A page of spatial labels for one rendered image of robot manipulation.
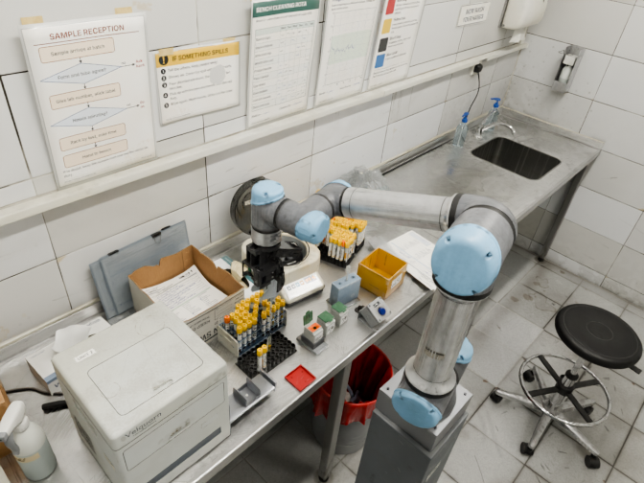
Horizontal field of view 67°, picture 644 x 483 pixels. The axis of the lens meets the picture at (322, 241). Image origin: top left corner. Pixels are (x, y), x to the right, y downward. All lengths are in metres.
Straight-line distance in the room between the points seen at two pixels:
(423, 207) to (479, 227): 0.20
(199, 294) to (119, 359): 0.53
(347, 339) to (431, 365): 0.57
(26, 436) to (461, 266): 0.99
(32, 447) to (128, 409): 0.29
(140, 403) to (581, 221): 3.09
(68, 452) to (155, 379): 0.39
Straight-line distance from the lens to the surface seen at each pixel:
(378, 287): 1.76
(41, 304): 1.65
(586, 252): 3.74
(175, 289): 1.69
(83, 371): 1.21
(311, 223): 1.07
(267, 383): 1.44
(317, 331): 1.54
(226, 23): 1.60
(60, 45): 1.34
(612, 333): 2.41
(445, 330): 1.02
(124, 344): 1.23
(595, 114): 3.44
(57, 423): 1.52
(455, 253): 0.89
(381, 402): 1.44
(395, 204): 1.09
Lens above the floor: 2.08
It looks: 37 degrees down
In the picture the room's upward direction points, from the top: 6 degrees clockwise
